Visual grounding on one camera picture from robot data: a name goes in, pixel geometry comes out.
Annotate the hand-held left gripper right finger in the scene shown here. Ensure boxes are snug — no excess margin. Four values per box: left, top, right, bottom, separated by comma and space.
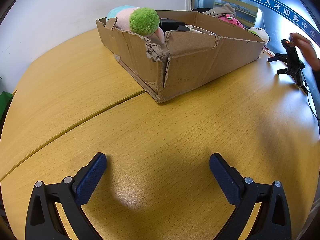
209, 152, 292, 240

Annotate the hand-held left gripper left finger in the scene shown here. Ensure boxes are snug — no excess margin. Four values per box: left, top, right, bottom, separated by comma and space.
25, 152, 108, 240

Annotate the torn cardboard box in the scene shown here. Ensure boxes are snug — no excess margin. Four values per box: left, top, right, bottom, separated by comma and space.
96, 10, 265, 103

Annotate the person's right forearm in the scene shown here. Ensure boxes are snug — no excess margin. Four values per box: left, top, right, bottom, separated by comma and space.
310, 56, 320, 72

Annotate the person's right hand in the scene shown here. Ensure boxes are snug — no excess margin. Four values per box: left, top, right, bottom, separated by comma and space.
290, 32, 320, 67

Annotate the white round plush toy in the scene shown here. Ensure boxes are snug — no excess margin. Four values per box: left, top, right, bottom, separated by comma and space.
247, 26, 270, 45

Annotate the blue banner strip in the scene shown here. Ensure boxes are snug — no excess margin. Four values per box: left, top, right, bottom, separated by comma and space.
200, 0, 320, 46

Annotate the pink plush toy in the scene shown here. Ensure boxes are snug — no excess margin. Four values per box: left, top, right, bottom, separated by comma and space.
217, 14, 244, 30

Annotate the beige cloth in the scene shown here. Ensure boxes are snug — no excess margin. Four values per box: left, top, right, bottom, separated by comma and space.
191, 3, 237, 18

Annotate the small black box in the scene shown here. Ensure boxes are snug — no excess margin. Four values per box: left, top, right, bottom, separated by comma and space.
159, 18, 186, 32

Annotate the green object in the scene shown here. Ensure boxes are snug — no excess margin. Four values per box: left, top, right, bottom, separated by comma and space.
0, 91, 13, 120

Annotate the pastel plush toy green tuft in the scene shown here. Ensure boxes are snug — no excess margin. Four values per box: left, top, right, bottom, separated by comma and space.
106, 5, 166, 46

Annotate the black cable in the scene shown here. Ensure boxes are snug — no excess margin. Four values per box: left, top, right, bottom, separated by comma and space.
301, 72, 320, 121

